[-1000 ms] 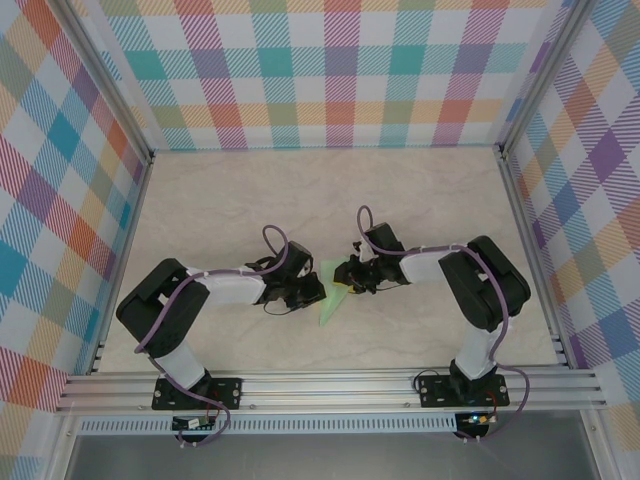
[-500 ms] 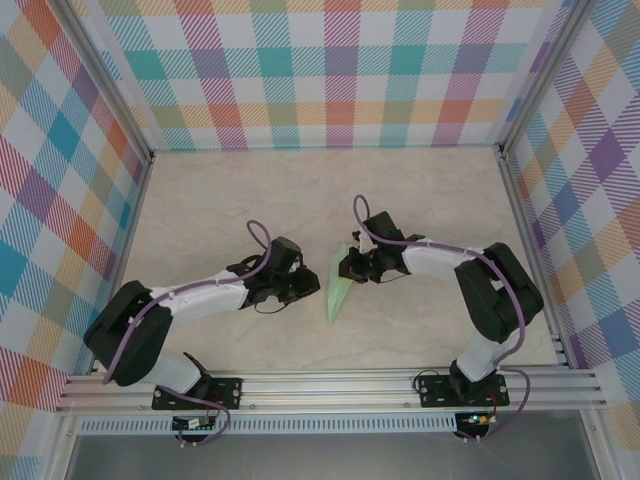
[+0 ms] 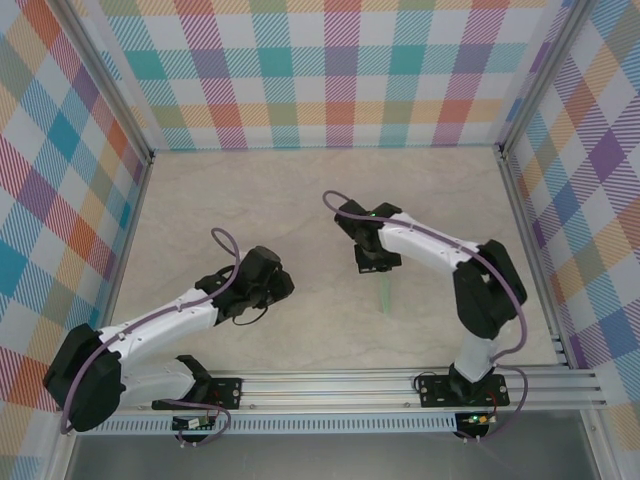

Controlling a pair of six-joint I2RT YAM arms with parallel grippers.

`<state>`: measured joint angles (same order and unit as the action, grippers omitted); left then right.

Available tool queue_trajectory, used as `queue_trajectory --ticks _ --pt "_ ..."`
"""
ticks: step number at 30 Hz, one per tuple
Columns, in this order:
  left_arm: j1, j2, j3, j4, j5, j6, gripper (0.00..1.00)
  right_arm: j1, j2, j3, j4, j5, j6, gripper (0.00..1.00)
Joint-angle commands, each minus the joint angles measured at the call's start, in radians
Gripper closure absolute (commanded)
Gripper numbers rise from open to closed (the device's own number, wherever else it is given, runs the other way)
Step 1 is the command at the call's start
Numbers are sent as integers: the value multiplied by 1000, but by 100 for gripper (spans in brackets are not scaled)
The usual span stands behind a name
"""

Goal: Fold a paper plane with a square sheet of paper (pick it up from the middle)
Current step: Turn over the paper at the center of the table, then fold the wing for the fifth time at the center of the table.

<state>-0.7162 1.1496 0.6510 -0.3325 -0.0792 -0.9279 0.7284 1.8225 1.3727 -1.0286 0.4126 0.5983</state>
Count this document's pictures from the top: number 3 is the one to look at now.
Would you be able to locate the light green paper sheet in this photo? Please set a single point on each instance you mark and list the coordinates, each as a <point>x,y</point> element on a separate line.
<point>386,295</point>

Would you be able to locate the aluminium frame post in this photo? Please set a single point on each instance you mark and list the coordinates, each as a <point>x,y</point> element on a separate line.
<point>114,82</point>
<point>544,75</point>

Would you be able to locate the short aluminium frame leg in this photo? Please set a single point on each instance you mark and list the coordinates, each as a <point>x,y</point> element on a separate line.
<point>597,445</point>
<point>59,457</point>

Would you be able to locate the aluminium side rail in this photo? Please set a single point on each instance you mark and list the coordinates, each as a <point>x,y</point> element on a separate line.
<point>535,260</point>
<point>121,265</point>

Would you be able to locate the circuit board with green light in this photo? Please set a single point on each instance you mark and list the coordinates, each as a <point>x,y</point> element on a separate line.
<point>477,419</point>

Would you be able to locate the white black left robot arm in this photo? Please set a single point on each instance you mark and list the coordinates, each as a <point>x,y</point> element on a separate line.
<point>160,320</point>

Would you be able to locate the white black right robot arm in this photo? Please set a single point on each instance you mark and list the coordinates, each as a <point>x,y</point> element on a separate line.
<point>425,240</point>

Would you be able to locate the small black circuit board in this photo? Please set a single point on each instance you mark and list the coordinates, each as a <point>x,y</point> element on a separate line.
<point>192,424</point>

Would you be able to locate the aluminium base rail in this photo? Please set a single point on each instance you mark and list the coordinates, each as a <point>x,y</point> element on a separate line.
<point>325,390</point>

